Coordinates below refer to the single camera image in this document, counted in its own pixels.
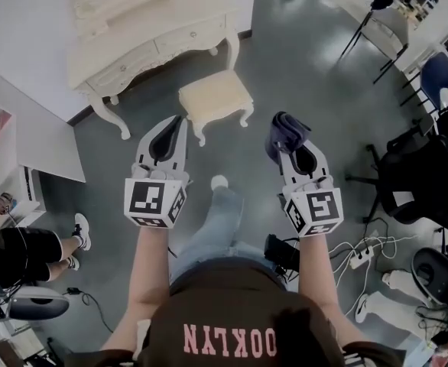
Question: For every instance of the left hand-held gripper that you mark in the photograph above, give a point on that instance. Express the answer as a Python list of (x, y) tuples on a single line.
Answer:
[(147, 201)]

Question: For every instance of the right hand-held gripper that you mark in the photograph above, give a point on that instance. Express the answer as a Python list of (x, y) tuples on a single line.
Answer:
[(319, 208)]

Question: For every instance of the dark blue cloth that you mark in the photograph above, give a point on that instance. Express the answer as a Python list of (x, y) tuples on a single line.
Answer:
[(287, 132)]

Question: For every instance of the cream upholstered stool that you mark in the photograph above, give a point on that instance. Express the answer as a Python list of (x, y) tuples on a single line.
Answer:
[(216, 94)]

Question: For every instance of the person's right forearm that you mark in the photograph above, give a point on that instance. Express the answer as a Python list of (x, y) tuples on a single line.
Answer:
[(315, 273)]

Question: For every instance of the person's left forearm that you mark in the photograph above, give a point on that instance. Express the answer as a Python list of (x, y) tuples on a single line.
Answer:
[(147, 273)]

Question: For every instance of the white ornate dressing table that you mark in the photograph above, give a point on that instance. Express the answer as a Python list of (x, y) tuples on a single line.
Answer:
[(132, 25)]

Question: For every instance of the person's left white shoe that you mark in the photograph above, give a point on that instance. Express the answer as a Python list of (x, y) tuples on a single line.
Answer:
[(219, 182)]

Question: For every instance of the black waist pack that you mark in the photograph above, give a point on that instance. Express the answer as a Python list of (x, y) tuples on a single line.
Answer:
[(279, 251)]

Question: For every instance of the person's blue jeans legs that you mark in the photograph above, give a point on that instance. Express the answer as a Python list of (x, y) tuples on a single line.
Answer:
[(216, 235)]

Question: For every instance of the white power strip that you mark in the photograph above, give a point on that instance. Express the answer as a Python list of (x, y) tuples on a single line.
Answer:
[(361, 257)]

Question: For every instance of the black office chair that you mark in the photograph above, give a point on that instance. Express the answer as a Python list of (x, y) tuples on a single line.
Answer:
[(419, 189)]

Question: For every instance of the white cabinet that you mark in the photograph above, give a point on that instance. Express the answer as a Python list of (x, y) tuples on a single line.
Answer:
[(36, 140)]

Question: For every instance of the blue chair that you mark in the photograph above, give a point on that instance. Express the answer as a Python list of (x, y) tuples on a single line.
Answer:
[(436, 75)]

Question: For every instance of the grey chair with black legs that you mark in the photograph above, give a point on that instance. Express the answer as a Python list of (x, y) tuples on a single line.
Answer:
[(392, 29)]

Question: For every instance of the person's black shirt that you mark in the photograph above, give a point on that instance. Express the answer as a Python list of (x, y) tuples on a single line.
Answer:
[(228, 319)]

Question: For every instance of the grey plastic chair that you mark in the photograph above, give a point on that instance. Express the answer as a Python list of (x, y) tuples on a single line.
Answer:
[(434, 277), (36, 308)]

